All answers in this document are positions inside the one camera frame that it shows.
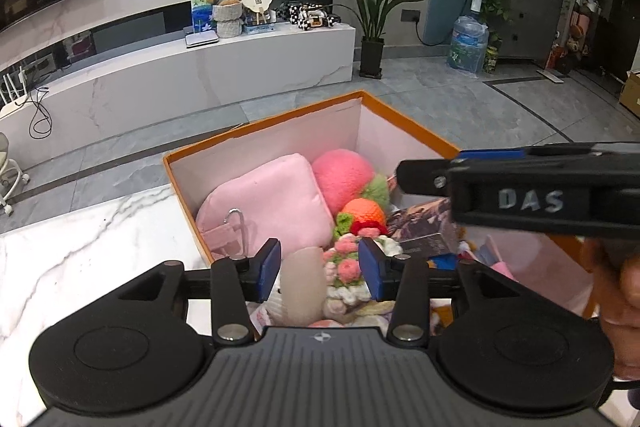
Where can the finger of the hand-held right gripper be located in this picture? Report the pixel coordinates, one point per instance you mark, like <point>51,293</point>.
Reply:
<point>492,154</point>
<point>422,176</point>

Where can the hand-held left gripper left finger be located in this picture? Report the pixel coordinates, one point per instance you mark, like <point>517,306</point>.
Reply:
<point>270,267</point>

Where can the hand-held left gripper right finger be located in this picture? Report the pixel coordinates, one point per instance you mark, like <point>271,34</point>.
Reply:
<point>372,269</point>

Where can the orange storage box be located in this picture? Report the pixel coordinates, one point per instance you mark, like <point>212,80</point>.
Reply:
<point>425,129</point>

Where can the pink card wallet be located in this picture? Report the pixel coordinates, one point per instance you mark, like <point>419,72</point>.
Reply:
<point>497,262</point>

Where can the person's right hand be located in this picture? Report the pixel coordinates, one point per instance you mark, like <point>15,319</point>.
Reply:
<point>625,307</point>

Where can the crocheted flower bouquet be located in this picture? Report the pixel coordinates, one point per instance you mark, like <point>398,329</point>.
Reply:
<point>345,269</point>

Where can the dark printed booklet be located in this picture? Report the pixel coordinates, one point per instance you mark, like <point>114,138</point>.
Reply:
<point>420,217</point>

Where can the small dark metal case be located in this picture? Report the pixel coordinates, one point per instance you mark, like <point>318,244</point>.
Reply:
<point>425,246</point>

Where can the orange crocheted strawberry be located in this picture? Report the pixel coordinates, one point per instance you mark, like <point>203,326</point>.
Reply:
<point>365,212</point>

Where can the pink fabric pouch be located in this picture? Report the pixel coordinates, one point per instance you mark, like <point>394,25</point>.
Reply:
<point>270,197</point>

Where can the blue printed card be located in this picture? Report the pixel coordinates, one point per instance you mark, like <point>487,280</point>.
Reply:
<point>442,262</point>

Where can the pink plush ball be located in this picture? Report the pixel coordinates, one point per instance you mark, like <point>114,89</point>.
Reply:
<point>342,174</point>

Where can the white floor strip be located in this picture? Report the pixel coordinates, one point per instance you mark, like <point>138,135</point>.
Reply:
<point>550,76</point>

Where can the blue water jug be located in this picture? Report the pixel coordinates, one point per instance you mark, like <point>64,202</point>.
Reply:
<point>467,44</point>

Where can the tall potted plant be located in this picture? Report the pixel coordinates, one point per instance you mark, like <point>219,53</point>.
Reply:
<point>372,52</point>

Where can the brown cardboard box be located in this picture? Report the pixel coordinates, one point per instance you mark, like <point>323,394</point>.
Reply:
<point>631,93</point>

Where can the grey drawer cabinet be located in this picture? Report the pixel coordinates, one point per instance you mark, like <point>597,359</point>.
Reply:
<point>532,12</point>

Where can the checkered toy car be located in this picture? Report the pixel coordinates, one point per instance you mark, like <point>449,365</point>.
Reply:
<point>310,14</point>

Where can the white marble console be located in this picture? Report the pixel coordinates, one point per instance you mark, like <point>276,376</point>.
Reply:
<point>200,82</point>

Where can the white notebook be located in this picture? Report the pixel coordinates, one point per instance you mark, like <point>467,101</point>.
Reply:
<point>202,40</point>

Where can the grey knitted pot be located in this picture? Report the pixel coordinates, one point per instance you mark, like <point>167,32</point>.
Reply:
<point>227,19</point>

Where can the green landscape painting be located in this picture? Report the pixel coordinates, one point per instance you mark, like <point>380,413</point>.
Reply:
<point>199,7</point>

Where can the white rolling stool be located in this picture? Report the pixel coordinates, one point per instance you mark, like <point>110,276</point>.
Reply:
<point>7,172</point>

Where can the white router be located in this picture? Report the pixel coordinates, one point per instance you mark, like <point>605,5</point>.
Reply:
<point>10,92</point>

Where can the black wall outlet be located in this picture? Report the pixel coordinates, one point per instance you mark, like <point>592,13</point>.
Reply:
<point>411,15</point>

